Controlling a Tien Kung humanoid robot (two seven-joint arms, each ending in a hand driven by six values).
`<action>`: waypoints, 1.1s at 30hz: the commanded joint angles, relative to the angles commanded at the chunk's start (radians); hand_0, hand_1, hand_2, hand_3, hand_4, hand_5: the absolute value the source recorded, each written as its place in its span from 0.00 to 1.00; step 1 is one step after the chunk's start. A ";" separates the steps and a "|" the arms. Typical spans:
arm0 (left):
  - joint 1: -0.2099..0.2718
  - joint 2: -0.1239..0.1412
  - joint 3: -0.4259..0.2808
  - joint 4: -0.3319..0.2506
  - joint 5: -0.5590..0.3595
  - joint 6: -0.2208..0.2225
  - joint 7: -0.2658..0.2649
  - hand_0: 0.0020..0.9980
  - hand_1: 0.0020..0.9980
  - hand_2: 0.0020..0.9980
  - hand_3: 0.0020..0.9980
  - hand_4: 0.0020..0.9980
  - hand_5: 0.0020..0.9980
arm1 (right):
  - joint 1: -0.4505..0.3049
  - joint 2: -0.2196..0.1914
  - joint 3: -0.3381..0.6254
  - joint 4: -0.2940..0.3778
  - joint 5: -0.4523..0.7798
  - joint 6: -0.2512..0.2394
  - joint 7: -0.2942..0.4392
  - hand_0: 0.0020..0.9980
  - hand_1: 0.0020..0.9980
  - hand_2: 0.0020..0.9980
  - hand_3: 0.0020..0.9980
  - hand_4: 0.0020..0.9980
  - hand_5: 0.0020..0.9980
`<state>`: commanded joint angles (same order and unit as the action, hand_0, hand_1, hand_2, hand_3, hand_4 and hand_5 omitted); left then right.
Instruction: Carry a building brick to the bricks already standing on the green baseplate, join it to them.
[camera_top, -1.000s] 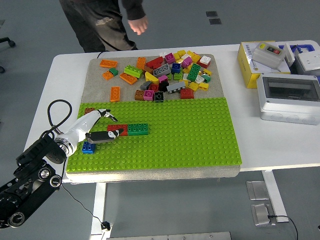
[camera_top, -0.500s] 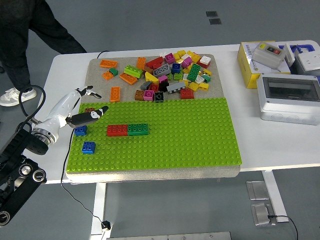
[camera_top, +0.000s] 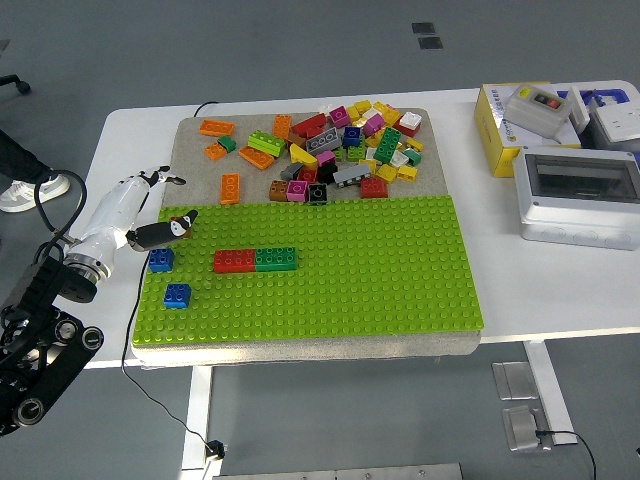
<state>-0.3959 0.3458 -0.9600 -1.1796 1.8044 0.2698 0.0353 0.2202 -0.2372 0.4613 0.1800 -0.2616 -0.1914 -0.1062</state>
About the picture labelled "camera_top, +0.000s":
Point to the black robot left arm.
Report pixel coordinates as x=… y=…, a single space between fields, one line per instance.
x=65 y=290

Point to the long red brick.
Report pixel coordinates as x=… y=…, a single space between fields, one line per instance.
x=309 y=124

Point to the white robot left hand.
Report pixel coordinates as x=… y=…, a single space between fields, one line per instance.
x=117 y=210

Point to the bright green brick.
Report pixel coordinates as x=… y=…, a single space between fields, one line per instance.
x=356 y=153

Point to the white distribution box clear cover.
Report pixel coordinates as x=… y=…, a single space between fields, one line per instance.
x=570 y=217

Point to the small magenta brick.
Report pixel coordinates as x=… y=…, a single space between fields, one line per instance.
x=326 y=158

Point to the magenta 2x2 brick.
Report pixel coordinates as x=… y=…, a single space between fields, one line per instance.
x=339 y=116
x=297 y=191

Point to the small grey sloped brick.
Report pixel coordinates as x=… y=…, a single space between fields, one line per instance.
x=291 y=171

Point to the black 2x2 brick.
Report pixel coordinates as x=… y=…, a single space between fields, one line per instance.
x=318 y=194

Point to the grey-brown mat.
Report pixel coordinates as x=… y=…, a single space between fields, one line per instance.
x=195 y=170

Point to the white 2x2 brick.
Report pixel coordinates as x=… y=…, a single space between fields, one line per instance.
x=410 y=119

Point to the black floor outlet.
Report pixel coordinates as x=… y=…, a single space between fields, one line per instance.
x=430 y=43
x=423 y=28

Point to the white push-button switch box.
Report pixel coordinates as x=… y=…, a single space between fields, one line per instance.
x=530 y=112

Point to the yellow curved brick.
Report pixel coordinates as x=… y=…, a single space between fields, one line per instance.
x=303 y=155

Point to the orange 2x4 brick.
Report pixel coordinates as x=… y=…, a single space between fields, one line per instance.
x=230 y=188
x=256 y=157
x=216 y=127
x=282 y=125

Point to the white switch plate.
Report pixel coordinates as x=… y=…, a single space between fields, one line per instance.
x=579 y=107

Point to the yellow cardboard box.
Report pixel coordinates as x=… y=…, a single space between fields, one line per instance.
x=492 y=135

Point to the orange 2x2 brick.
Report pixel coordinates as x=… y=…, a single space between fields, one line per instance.
x=215 y=151

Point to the person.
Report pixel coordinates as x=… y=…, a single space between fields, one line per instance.
x=20 y=160

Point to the blue 2x2 brick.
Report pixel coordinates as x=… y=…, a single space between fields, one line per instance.
x=177 y=296
x=161 y=261

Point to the red 2x4 brick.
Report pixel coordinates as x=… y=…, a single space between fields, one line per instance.
x=234 y=261

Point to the lime green baseplate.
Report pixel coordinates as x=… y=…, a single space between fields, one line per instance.
x=360 y=290

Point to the long metal floor plate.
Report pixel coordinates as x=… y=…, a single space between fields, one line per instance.
x=340 y=472

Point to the black office chair base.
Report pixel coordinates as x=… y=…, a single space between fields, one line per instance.
x=22 y=86

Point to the blue plastic bin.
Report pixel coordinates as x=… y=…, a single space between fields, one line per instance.
x=617 y=94

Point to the long grey brick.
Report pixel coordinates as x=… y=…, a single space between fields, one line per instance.
x=352 y=175

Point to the dark green 2x4 brick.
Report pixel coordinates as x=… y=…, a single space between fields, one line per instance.
x=276 y=259
x=388 y=145

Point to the golden yellow brick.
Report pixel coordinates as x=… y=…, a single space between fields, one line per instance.
x=360 y=122

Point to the grey 2x4 brick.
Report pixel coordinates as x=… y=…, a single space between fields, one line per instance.
x=323 y=140

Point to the lime green 2x4 brick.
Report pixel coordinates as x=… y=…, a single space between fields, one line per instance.
x=266 y=142

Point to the small dark green brick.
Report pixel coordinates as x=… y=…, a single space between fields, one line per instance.
x=227 y=144

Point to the red sloped 2x2 brick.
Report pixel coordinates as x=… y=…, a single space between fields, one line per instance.
x=373 y=187

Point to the black white power plug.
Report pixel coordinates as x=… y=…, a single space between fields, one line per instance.
x=215 y=448

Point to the white wall socket panel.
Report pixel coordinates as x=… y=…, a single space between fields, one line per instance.
x=617 y=122

